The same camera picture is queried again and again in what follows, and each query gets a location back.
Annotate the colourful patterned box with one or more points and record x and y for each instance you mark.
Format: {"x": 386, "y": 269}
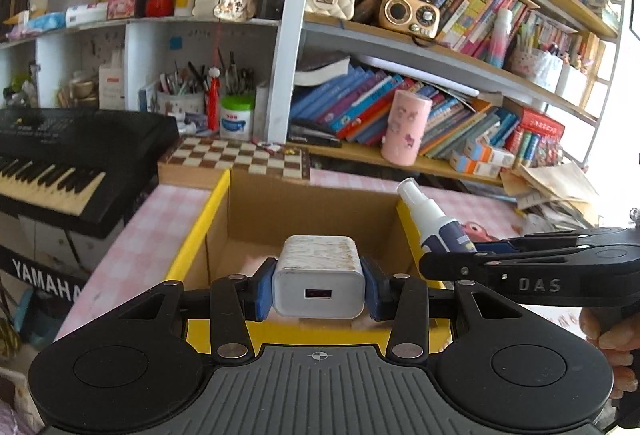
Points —
{"x": 550, "y": 152}

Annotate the white wooden bookshelf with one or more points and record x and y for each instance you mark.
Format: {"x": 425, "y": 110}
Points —
{"x": 287, "y": 65}

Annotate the row of colourful paperbacks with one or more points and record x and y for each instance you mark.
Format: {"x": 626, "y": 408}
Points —
{"x": 460, "y": 10}

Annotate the pastel striped bottle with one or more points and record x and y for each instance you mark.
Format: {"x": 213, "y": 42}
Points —
{"x": 500, "y": 40}

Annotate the row of shelf books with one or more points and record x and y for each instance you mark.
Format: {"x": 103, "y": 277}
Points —
{"x": 350, "y": 105}

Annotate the black stapler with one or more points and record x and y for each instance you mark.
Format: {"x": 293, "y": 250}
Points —
{"x": 315, "y": 137}

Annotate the pink tissue box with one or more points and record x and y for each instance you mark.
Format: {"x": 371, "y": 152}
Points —
{"x": 121, "y": 6}

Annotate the pile of papers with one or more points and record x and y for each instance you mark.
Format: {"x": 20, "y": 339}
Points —
{"x": 555, "y": 195}

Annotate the white jar green lid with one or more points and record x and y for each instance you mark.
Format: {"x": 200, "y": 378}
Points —
{"x": 236, "y": 120}

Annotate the yellow cardboard box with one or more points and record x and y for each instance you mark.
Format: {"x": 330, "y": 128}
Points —
{"x": 240, "y": 215}

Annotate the pink cartoon canister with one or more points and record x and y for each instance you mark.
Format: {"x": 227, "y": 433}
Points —
{"x": 406, "y": 130}

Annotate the orange white medicine box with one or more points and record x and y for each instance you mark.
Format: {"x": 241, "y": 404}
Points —
{"x": 492, "y": 155}
{"x": 475, "y": 166}

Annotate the gold retro radio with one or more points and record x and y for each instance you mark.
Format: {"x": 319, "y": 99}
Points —
{"x": 407, "y": 15}

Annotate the thick red dictionary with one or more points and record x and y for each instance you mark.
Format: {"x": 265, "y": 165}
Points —
{"x": 542, "y": 124}

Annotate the patterned pencil holder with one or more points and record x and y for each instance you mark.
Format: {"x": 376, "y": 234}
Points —
{"x": 534, "y": 67}

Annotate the black keyboard stand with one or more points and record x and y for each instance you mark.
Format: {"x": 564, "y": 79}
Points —
{"x": 45, "y": 275}

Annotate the white spray bottle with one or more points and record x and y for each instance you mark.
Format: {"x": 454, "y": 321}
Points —
{"x": 430, "y": 220}

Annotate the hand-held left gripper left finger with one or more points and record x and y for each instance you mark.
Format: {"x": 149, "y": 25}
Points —
{"x": 261, "y": 300}

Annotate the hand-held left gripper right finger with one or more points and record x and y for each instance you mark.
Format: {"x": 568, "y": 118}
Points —
{"x": 375, "y": 300}

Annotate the red tassel charm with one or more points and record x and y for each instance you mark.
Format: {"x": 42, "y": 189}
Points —
{"x": 213, "y": 105}

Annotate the person's right hand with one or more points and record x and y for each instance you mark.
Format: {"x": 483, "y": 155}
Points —
{"x": 617, "y": 345}

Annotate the pink checkered printed tablecloth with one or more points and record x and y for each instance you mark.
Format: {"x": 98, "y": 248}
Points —
{"x": 150, "y": 225}

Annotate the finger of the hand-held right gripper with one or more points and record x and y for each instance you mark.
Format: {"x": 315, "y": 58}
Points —
{"x": 550, "y": 240}
{"x": 460, "y": 267}

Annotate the pen holder with pens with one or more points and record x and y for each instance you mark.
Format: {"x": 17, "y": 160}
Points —
{"x": 180, "y": 100}

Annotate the white storage container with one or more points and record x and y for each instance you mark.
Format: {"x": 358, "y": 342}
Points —
{"x": 571, "y": 85}

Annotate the white USB charger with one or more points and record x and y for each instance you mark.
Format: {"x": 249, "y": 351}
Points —
{"x": 320, "y": 275}

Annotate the black electronic keyboard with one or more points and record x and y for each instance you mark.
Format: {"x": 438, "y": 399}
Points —
{"x": 75, "y": 150}

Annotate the wooden chessboard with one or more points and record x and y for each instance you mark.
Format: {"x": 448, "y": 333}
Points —
{"x": 230, "y": 162}

